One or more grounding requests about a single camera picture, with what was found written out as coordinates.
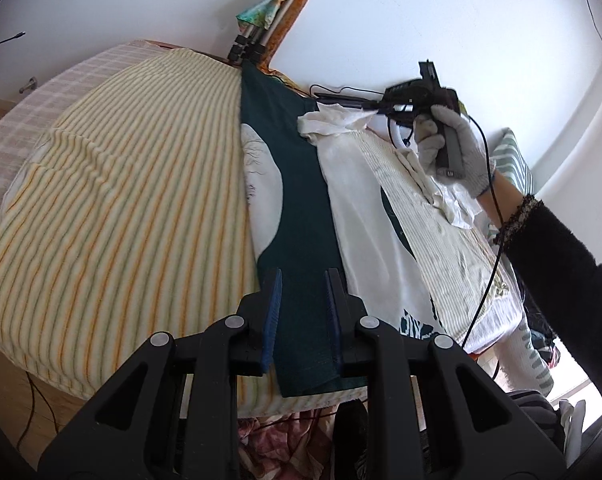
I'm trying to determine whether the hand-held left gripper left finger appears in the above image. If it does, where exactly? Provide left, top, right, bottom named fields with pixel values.
left=38, top=267, right=284, bottom=480

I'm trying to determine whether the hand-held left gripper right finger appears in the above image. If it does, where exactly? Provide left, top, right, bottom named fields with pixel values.
left=323, top=267, right=568, bottom=480

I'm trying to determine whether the white garment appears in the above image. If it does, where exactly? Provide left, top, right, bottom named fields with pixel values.
left=298, top=102, right=444, bottom=335

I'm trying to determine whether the dark green garment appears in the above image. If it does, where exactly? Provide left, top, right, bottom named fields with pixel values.
left=238, top=60, right=448, bottom=399

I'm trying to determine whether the person's right forearm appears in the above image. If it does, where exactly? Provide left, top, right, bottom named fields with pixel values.
left=478, top=169, right=602, bottom=413

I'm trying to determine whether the person's right hand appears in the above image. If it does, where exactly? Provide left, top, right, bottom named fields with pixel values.
left=413, top=104, right=497, bottom=199

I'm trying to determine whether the orange patterned cloth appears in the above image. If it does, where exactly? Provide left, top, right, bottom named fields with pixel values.
left=260, top=0, right=328, bottom=77

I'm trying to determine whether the black cloth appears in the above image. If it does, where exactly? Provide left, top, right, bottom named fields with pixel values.
left=333, top=397, right=370, bottom=480

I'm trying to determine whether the green striped pillow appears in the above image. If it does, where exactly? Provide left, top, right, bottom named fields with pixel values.
left=490, top=127, right=538, bottom=202

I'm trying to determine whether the pink floral cloth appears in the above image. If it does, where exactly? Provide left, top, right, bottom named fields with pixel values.
left=238, top=406, right=338, bottom=480

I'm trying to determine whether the pinstriped white cloth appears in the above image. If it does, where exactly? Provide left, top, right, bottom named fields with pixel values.
left=358, top=127, right=528, bottom=354

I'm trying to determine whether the grey tripod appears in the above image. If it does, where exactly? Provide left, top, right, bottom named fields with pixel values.
left=227, top=0, right=318, bottom=67

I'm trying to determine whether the yellow striped blanket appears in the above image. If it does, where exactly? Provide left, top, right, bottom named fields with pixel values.
left=0, top=47, right=364, bottom=415

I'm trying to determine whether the white green patterned cloth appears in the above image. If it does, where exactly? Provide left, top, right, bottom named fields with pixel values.
left=497, top=317, right=558, bottom=397

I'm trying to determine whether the grey striped cloth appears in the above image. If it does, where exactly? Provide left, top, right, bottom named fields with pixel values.
left=508, top=389, right=568, bottom=453

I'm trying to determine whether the checkered bed sheet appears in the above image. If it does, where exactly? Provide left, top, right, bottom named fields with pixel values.
left=0, top=38, right=182, bottom=243

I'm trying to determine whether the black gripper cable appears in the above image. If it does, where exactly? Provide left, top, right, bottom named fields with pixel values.
left=460, top=112, right=508, bottom=349

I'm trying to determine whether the black floor cable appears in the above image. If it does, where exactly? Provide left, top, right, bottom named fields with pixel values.
left=18, top=370, right=62, bottom=457

